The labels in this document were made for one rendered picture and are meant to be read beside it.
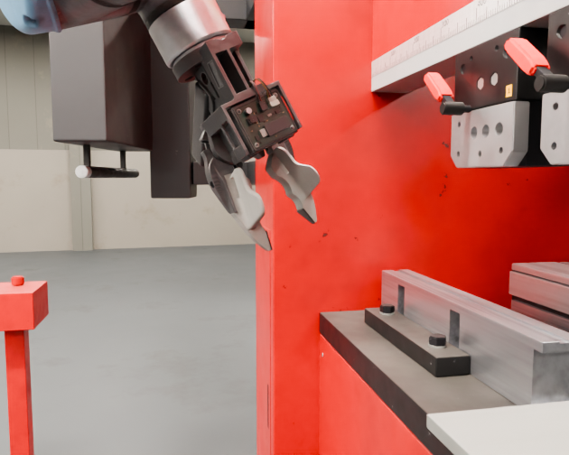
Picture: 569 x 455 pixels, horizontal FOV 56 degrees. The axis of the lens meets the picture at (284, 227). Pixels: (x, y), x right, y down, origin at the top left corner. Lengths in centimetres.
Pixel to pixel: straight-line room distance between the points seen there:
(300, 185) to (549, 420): 33
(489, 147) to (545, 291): 44
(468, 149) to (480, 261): 53
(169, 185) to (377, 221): 70
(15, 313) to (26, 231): 747
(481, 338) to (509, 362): 7
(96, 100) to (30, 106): 812
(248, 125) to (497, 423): 33
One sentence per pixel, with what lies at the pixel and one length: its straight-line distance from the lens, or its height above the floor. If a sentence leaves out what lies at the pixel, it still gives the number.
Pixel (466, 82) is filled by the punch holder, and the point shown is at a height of 129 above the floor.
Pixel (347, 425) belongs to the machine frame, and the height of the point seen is 72.
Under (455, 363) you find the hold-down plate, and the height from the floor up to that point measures 89.
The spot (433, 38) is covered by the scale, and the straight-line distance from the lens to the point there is 93.
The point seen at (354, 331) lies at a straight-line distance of 102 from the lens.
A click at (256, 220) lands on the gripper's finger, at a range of 54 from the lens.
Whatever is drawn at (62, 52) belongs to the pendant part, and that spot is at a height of 143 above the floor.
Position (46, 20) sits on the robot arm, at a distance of 52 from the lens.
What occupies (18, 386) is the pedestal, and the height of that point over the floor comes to 47.
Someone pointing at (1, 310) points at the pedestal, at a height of 75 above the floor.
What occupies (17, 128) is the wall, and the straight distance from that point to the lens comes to 937.
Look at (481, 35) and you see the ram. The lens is 81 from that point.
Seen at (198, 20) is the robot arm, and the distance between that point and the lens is 56.
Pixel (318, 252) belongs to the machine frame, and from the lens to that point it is 114.
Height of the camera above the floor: 116
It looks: 5 degrees down
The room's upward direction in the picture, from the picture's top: straight up
